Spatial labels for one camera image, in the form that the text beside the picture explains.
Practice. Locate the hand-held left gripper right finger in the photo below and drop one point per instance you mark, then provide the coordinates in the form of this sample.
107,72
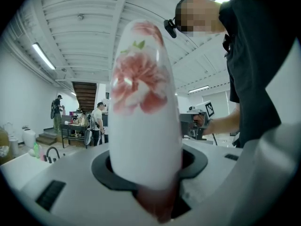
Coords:
223,187

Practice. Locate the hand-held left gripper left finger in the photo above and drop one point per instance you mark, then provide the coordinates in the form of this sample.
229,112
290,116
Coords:
80,204

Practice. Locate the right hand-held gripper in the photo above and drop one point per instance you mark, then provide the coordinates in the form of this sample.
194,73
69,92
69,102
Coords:
188,120

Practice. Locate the white floral bottle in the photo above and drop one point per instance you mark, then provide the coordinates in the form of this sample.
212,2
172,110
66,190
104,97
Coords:
145,138

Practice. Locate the white bathtub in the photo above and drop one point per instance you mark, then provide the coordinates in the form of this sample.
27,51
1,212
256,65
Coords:
21,171

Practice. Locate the person's right forearm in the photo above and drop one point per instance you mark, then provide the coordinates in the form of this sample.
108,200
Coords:
225,120

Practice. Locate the pink plastic bottle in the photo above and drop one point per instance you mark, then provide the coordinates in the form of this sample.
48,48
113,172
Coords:
42,154

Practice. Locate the green plastic bottle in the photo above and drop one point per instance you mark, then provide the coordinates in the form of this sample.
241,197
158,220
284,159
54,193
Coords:
36,149

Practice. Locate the person's right hand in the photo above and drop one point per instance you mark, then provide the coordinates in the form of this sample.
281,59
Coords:
202,123

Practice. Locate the long ceiling light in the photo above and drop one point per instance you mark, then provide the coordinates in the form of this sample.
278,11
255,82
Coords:
198,89
43,55

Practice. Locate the black curved faucet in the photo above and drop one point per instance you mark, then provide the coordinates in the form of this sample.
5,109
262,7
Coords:
53,153

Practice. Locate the black cluttered table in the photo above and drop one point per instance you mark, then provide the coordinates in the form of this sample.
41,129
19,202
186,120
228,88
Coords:
73,131

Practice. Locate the white pedal bin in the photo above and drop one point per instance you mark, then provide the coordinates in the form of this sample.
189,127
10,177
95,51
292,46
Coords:
14,146

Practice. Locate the person's black shirt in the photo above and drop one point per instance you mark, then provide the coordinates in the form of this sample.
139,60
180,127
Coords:
254,55

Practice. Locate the brown wooden staircase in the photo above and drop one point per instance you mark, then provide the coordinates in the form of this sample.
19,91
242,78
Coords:
85,95

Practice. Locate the person's head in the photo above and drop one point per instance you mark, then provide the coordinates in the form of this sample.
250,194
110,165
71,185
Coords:
200,13

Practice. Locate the round ceiling smoke detector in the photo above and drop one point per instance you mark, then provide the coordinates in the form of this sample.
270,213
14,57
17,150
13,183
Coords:
80,16

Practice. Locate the black head-worn camera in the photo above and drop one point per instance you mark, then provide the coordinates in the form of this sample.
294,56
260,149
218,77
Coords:
171,28

